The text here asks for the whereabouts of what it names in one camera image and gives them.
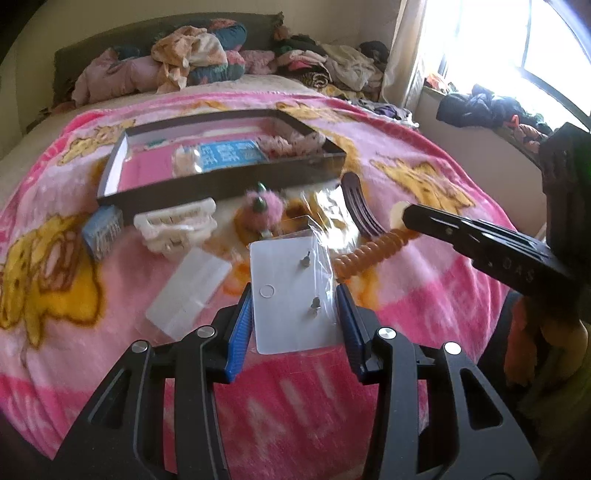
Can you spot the white earring card in bag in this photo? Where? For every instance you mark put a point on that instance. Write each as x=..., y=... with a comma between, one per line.
x=293, y=290

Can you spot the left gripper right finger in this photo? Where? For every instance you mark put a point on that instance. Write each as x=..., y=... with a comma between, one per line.
x=437, y=416

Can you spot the dark teal floral pillow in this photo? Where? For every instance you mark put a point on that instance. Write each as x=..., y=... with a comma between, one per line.
x=226, y=50

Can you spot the pink bear print blanket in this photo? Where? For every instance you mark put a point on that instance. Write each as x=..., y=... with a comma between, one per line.
x=67, y=318

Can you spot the shallow dark cardboard box tray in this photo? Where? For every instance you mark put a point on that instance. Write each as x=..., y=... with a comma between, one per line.
x=219, y=184

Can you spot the sparkly beige bow hair clip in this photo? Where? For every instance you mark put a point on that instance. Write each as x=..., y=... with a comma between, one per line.
x=297, y=145

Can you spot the pink folded quilt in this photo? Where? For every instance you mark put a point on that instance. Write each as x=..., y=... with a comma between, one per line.
x=107, y=77

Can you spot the pink book with blue label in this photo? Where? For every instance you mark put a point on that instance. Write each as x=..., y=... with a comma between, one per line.
x=152, y=163

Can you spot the white claw hair clip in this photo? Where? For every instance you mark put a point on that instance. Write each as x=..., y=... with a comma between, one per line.
x=175, y=230

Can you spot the clear plastic packet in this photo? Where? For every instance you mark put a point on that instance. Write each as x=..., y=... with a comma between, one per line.
x=187, y=292

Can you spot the pile of mixed clothes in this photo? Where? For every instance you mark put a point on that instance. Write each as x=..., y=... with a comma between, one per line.
x=318, y=65

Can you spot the clothes basket by bed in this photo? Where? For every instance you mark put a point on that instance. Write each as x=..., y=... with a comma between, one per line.
x=397, y=114

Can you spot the dark green bed headboard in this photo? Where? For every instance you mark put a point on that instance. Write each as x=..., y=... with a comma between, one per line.
x=250, y=31

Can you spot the yellow item in clear bag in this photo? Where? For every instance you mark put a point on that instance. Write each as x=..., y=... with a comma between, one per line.
x=326, y=207

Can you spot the pearl beige claw hair clip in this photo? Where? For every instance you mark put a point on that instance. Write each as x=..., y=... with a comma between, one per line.
x=186, y=161

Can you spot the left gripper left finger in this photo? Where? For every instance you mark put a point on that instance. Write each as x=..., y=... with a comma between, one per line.
x=153, y=416

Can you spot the floral beige crumpled cloth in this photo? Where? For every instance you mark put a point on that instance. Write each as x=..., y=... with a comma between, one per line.
x=182, y=51

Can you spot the dark clothes on windowsill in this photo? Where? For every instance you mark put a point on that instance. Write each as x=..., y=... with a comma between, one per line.
x=484, y=108

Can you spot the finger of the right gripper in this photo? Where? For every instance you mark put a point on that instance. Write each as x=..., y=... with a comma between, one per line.
x=514, y=259

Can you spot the cream window curtain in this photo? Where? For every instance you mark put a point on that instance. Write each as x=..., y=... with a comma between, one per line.
x=407, y=64

